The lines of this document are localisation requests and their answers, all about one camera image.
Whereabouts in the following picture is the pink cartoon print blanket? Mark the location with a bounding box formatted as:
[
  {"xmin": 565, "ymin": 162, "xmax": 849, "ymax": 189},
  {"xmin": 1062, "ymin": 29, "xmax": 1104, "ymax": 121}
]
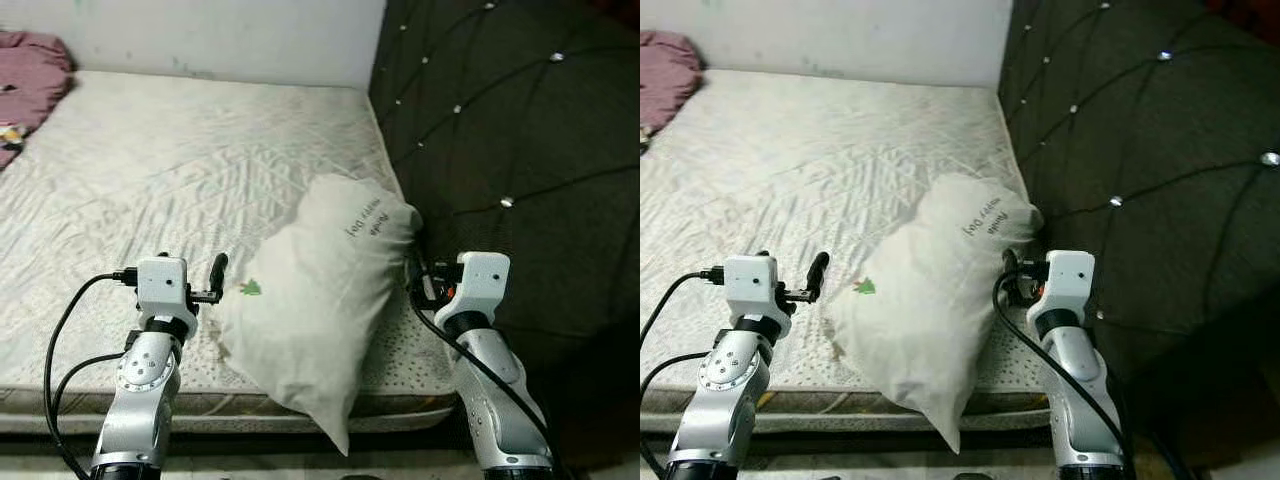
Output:
[
  {"xmin": 640, "ymin": 30, "xmax": 704, "ymax": 141},
  {"xmin": 0, "ymin": 30, "xmax": 76, "ymax": 171}
]

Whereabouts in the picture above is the grey bed base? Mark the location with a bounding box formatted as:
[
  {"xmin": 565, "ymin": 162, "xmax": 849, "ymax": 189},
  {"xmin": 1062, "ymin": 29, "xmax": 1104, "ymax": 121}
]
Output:
[
  {"xmin": 640, "ymin": 408, "xmax": 1051, "ymax": 436},
  {"xmin": 0, "ymin": 408, "xmax": 471, "ymax": 438}
]

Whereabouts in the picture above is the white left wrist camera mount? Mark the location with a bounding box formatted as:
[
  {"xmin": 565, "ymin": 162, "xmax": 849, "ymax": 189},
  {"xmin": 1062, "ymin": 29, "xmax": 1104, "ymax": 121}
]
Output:
[
  {"xmin": 135, "ymin": 255, "xmax": 193, "ymax": 321},
  {"xmin": 723, "ymin": 254, "xmax": 781, "ymax": 319}
]

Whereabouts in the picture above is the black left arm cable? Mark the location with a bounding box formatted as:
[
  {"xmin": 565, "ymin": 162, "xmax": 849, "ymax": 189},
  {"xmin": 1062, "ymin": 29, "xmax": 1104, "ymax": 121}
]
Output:
[
  {"xmin": 640, "ymin": 268, "xmax": 726, "ymax": 476},
  {"xmin": 42, "ymin": 268, "xmax": 141, "ymax": 480}
]

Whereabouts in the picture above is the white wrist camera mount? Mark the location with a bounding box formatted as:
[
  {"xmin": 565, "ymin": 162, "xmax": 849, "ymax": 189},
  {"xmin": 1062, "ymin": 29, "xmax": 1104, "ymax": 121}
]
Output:
[
  {"xmin": 135, "ymin": 255, "xmax": 193, "ymax": 321},
  {"xmin": 445, "ymin": 252, "xmax": 511, "ymax": 326},
  {"xmin": 1040, "ymin": 250, "xmax": 1098, "ymax": 321},
  {"xmin": 723, "ymin": 254, "xmax": 781, "ymax": 319}
]

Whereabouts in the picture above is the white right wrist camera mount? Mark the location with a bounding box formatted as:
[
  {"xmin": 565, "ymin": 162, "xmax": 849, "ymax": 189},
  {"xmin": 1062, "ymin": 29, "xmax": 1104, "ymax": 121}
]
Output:
[
  {"xmin": 1040, "ymin": 250, "xmax": 1098, "ymax": 321},
  {"xmin": 445, "ymin": 252, "xmax": 511, "ymax": 326}
]

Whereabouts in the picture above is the white pillow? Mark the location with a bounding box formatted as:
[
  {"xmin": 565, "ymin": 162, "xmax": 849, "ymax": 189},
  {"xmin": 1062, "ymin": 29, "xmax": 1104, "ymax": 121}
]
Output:
[
  {"xmin": 828, "ymin": 173, "xmax": 1044, "ymax": 456},
  {"xmin": 218, "ymin": 173, "xmax": 424, "ymax": 458}
]

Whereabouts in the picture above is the white quilted mattress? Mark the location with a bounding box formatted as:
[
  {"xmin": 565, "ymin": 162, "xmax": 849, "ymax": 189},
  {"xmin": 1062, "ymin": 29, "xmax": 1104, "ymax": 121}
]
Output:
[
  {"xmin": 0, "ymin": 68, "xmax": 461, "ymax": 413},
  {"xmin": 640, "ymin": 68, "xmax": 1051, "ymax": 413}
]

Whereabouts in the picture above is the dark tufted headboard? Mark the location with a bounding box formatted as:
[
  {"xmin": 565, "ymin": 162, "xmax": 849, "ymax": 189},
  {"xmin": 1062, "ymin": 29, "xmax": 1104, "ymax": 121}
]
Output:
[
  {"xmin": 368, "ymin": 0, "xmax": 641, "ymax": 471},
  {"xmin": 997, "ymin": 0, "xmax": 1280, "ymax": 471}
]

